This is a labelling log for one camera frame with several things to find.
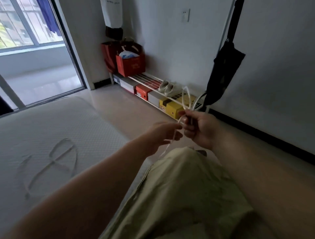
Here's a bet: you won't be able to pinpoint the person's left forearm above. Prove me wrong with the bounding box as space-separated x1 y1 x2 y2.
5 138 160 239

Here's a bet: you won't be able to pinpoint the large red paper bag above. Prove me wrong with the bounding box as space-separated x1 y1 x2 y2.
116 44 146 77

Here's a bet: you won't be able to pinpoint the white shoelace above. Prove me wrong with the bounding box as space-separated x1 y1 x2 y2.
18 138 78 198
160 86 206 158

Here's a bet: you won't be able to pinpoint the person's right forearm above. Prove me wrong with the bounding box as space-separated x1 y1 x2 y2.
211 128 315 239

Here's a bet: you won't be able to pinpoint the pale bed mattress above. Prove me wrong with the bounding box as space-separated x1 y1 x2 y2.
0 96 132 237

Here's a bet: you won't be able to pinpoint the dark red paper bag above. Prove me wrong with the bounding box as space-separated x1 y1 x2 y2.
100 40 121 74

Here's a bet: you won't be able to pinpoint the white shoe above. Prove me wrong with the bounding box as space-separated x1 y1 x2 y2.
158 80 170 93
164 82 182 97

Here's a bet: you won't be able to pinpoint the blue hanging garment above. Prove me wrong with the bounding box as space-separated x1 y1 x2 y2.
36 0 62 35

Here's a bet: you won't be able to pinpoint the yellow shoe box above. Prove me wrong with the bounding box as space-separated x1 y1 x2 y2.
159 95 196 120

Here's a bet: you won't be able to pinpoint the person's left hand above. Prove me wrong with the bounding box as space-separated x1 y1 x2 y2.
145 122 184 154

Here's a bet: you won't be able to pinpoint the olive green shorts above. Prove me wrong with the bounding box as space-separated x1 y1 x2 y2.
99 146 256 239

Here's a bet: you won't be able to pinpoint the red shoe box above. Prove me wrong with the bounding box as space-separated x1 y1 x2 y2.
135 84 153 101

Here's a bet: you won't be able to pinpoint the white and grey shoe box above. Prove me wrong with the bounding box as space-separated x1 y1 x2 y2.
113 73 139 95

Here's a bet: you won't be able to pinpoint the person's right hand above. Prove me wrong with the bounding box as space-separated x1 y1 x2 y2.
178 109 222 151

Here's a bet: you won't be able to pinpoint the glass sliding door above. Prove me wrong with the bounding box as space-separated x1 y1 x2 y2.
0 0 95 113

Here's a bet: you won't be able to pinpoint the black hanging garment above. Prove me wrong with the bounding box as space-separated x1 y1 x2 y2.
203 0 246 109

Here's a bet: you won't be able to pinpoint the white metal shoe rack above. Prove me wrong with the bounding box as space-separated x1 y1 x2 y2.
109 0 234 116

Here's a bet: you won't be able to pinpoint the black baseboard strip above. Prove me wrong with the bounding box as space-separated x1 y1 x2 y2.
93 78 315 166

